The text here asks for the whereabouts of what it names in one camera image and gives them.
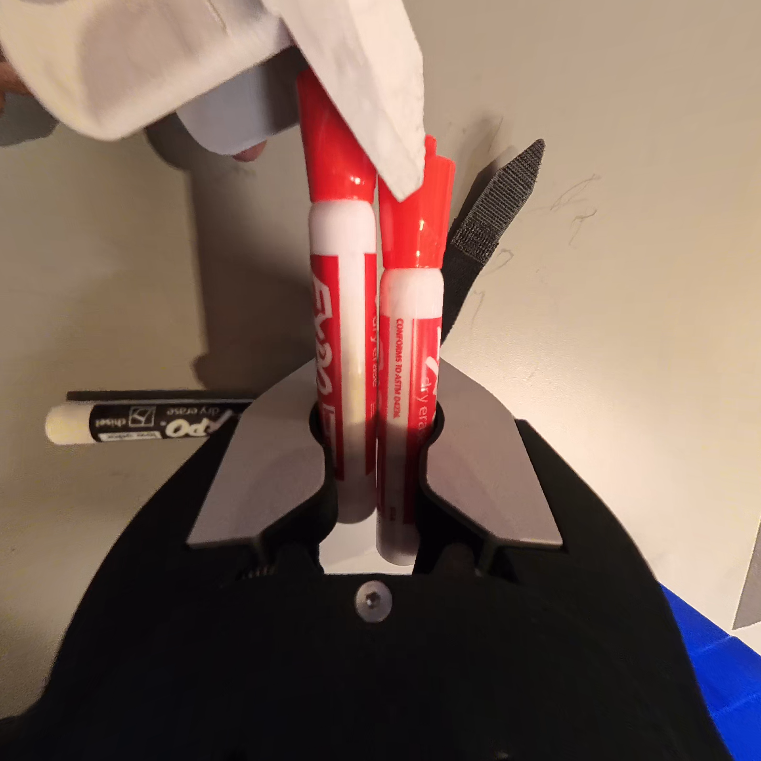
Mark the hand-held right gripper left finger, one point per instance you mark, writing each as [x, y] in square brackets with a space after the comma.
[262, 482]

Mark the red dry erase marker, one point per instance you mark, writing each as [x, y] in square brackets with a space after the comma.
[410, 309]
[339, 238]

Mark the blue plastic bin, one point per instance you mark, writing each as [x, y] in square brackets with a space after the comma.
[714, 678]

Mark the black dry erase marker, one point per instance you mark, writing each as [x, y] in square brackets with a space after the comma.
[143, 419]

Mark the person's left hand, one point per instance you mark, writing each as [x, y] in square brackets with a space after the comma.
[251, 151]

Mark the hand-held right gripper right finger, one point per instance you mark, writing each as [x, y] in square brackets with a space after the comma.
[494, 476]

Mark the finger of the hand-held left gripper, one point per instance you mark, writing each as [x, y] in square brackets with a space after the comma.
[369, 71]
[119, 60]

